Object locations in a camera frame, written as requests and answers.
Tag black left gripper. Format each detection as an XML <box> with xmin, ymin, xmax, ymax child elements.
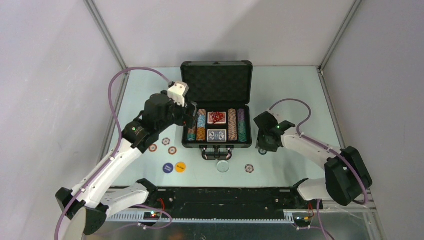
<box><xmin>156</xmin><ymin>96</ymin><xmax>199</xmax><ymax>133</ymax></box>

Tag green blue 50 chip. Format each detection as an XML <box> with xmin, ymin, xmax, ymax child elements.
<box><xmin>258</xmin><ymin>149</ymin><xmax>267</xmax><ymax>155</ymax></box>

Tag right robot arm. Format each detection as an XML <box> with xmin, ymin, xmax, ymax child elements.
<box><xmin>254</xmin><ymin>110</ymin><xmax>373</xmax><ymax>209</ymax></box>

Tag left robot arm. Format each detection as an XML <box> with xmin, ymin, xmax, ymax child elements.
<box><xmin>55</xmin><ymin>91</ymin><xmax>199</xmax><ymax>240</ymax></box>

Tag red dice set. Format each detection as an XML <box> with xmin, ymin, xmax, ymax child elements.
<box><xmin>207</xmin><ymin>111</ymin><xmax>227</xmax><ymax>125</ymax></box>

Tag white red poker chip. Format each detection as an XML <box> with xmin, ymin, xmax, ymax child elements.
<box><xmin>162</xmin><ymin>137</ymin><xmax>171</xmax><ymax>146</ymax></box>

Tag purple green chip stack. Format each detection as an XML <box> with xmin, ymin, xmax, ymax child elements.
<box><xmin>237</xmin><ymin>108</ymin><xmax>247</xmax><ymax>143</ymax></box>

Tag orange poker chip at edge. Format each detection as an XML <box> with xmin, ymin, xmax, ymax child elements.
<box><xmin>148</xmin><ymin>144</ymin><xmax>158</xmax><ymax>152</ymax></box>

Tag brown white poker chip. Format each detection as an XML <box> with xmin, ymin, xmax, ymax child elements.
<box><xmin>244</xmin><ymin>164</ymin><xmax>255</xmax><ymax>174</ymax></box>

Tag pink brown chip stack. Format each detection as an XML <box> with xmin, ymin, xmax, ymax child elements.
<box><xmin>228</xmin><ymin>108</ymin><xmax>238</xmax><ymax>141</ymax></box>

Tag blue orange chip stack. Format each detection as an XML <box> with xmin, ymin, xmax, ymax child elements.
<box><xmin>196</xmin><ymin>109</ymin><xmax>207</xmax><ymax>142</ymax></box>

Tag clear dealer button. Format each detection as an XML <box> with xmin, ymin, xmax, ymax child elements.
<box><xmin>216</xmin><ymin>160</ymin><xmax>230</xmax><ymax>173</ymax></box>

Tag blue playing card deck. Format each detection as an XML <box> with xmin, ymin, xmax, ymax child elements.
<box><xmin>206</xmin><ymin>129</ymin><xmax>228</xmax><ymax>142</ymax></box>

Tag blue small blind button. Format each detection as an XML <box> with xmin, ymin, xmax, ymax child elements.
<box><xmin>162</xmin><ymin>163</ymin><xmax>175</xmax><ymax>174</ymax></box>

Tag yellow big blind button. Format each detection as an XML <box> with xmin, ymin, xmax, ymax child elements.
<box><xmin>175</xmin><ymin>162</ymin><xmax>187</xmax><ymax>173</ymax></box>

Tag black poker case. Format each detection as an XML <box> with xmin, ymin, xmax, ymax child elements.
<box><xmin>180</xmin><ymin>60</ymin><xmax>254</xmax><ymax>161</ymax></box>

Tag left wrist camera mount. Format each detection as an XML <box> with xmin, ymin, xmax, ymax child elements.
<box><xmin>167</xmin><ymin>81</ymin><xmax>189</xmax><ymax>107</ymax></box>

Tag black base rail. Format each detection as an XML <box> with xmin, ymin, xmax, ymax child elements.
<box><xmin>145</xmin><ymin>187</ymin><xmax>323</xmax><ymax>221</ymax></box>

